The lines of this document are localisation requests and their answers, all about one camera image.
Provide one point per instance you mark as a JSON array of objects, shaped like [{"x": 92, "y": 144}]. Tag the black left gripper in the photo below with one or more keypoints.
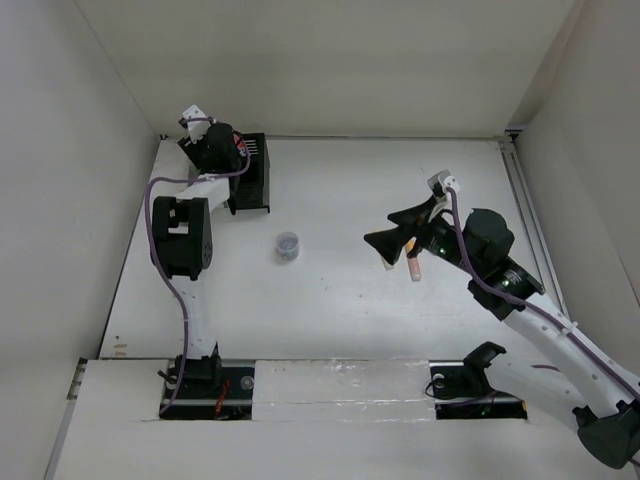
[{"x": 195, "y": 155}]

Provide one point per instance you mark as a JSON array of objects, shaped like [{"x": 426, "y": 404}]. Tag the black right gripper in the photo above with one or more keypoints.
[{"x": 389, "y": 243}]

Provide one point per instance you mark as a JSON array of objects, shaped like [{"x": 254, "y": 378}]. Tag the orange highlighter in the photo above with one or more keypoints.
[{"x": 412, "y": 262}]

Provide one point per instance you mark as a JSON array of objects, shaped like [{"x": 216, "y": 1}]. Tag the yellow highlighter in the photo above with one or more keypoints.
[{"x": 388, "y": 266}]

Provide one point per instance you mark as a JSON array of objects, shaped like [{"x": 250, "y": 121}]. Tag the paper clip tub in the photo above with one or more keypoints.
[{"x": 287, "y": 246}]

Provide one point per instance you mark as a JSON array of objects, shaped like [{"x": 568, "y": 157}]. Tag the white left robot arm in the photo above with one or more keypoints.
[{"x": 177, "y": 214}]

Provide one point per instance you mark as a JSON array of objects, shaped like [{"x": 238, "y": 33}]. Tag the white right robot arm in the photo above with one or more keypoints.
[{"x": 584, "y": 389}]

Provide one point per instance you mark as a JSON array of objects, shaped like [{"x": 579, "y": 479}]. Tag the black slatted pen holder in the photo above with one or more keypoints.
[{"x": 251, "y": 190}]

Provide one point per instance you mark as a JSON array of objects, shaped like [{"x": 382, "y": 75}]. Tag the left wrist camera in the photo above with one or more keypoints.
[{"x": 195, "y": 122}]

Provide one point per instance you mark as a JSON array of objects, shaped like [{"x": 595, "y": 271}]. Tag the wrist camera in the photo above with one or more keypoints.
[
  {"x": 195, "y": 122},
  {"x": 441, "y": 184}
]

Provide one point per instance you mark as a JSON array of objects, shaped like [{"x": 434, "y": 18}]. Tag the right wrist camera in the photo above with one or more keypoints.
[{"x": 441, "y": 184}]

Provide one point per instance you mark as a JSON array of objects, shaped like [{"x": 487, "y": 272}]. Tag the aluminium rail right side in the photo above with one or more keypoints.
[{"x": 544, "y": 268}]

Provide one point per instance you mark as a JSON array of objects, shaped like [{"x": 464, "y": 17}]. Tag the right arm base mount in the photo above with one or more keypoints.
[{"x": 461, "y": 391}]

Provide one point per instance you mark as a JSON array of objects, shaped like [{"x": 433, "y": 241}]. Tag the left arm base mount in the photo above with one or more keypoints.
[{"x": 211, "y": 389}]

